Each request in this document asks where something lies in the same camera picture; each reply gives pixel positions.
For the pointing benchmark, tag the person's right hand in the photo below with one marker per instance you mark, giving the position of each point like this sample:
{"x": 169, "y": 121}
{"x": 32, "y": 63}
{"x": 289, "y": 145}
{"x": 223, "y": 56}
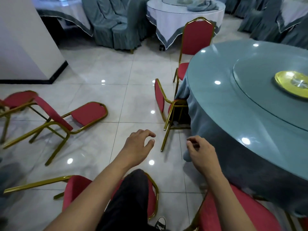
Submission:
{"x": 207, "y": 161}

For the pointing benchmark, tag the person's left hand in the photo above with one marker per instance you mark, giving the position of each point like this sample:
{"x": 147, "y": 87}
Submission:
{"x": 134, "y": 151}

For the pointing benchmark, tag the red chair gold frame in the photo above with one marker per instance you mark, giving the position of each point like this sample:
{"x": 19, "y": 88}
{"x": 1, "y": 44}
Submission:
{"x": 19, "y": 98}
{"x": 304, "y": 224}
{"x": 77, "y": 187}
{"x": 159, "y": 98}
{"x": 197, "y": 37}
{"x": 264, "y": 218}
{"x": 89, "y": 113}

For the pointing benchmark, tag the person's left forearm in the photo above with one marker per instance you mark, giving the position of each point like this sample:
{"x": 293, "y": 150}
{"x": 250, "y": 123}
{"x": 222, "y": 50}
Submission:
{"x": 91, "y": 202}

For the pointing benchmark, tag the person's right forearm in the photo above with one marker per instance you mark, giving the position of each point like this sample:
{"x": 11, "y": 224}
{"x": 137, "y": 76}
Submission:
{"x": 228, "y": 204}

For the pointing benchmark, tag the blue round table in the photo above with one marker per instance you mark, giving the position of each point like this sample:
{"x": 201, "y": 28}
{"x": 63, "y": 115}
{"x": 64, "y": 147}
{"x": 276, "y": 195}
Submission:
{"x": 216, "y": 105}

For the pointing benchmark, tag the black trousers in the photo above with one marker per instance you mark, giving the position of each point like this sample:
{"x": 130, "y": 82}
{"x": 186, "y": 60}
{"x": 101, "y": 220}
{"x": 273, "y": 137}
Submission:
{"x": 130, "y": 202}

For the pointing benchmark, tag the black white canvas sneaker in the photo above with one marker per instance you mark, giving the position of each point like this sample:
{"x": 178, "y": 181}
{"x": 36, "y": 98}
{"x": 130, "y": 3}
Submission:
{"x": 160, "y": 224}

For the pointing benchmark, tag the yellow turntable base disc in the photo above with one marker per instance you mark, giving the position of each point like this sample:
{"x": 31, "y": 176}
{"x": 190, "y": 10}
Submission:
{"x": 284, "y": 81}

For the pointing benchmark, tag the white clothed table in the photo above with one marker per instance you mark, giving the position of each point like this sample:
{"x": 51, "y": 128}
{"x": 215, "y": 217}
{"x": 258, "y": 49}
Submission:
{"x": 168, "y": 24}
{"x": 291, "y": 11}
{"x": 72, "y": 16}

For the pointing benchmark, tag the grey folded cloth pile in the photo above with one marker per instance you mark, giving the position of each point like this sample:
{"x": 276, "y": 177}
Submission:
{"x": 202, "y": 7}

